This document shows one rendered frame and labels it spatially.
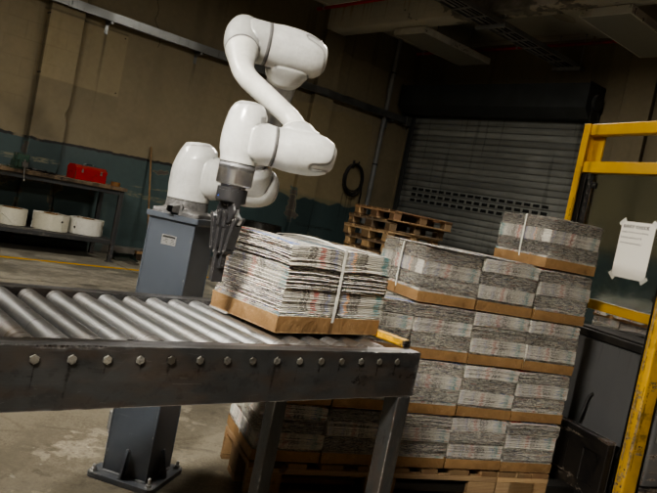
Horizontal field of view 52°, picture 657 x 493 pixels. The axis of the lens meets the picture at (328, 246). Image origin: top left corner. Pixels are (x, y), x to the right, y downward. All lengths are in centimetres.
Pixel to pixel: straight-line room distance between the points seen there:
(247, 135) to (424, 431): 170
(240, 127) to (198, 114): 805
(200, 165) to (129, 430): 100
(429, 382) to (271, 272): 134
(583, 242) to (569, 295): 25
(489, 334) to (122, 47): 714
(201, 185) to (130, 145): 680
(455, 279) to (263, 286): 129
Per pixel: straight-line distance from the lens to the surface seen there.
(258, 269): 173
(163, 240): 250
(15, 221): 828
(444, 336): 286
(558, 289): 316
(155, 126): 941
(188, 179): 249
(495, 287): 295
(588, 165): 384
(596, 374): 377
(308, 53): 215
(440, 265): 279
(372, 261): 185
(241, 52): 202
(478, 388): 303
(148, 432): 263
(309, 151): 167
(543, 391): 324
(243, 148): 164
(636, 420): 340
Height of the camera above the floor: 112
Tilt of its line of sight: 3 degrees down
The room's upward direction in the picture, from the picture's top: 11 degrees clockwise
